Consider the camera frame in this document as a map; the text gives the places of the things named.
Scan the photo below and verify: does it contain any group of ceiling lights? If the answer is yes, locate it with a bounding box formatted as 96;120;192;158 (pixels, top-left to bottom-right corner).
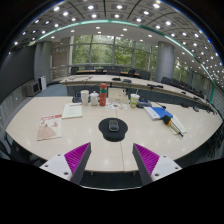
13;0;224;91

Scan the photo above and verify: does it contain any white lidded mug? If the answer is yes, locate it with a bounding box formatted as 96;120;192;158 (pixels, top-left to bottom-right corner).
89;90;100;107

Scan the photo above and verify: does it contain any blue and white book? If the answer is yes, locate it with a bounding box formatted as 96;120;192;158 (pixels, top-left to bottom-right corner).
143;106;174;121

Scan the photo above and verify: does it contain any white text document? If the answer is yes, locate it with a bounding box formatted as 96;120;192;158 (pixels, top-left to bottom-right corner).
61;102;84;120

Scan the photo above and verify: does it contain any colourful sticker sheet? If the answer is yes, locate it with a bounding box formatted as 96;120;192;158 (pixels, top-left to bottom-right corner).
105;102;129;111

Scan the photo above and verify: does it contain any red and white leaflet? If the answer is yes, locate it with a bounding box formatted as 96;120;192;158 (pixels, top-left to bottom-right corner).
36;113;63;142

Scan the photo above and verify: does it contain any group of dark office chairs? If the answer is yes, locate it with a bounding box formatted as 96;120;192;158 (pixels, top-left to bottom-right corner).
69;64;214;111

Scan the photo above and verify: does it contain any grey boxy monitor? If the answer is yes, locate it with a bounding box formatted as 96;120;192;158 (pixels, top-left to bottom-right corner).
22;80;41;98

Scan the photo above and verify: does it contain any black mouse pad with wrist rest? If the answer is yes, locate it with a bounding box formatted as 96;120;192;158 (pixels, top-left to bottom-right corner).
98;117;129;143

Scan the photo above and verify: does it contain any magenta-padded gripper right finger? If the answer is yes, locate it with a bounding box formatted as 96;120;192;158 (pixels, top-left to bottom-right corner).
132;143;183;186

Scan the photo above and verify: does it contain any red bottle with green band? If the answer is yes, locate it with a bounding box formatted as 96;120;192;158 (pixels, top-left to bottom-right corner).
99;82;108;107

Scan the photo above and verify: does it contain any green and white paper cup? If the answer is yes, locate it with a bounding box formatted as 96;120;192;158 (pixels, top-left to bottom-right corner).
129;93;141;109

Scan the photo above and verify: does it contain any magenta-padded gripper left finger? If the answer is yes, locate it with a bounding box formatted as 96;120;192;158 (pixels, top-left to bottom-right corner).
39;142;92;186

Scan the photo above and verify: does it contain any cream cardboard box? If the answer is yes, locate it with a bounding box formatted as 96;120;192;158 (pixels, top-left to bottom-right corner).
107;87;130;104

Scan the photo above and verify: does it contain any white printed paper sheet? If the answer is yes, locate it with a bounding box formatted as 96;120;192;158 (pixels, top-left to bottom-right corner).
169;114;188;136

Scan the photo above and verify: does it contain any black computer mouse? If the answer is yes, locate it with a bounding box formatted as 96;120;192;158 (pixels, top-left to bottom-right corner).
108;119;120;132

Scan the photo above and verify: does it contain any black gooseneck conference microphone unit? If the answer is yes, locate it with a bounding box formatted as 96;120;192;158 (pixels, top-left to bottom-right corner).
136;99;167;110

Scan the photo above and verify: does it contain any black handheld microphone orange ring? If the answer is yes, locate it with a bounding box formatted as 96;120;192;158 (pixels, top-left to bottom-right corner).
162;114;185;138

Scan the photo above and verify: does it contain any long curved conference desk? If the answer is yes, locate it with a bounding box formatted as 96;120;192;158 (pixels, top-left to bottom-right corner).
59;74;218;114

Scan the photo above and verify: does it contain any plain white paper cup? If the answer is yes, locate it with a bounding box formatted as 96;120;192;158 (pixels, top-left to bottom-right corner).
80;89;90;107

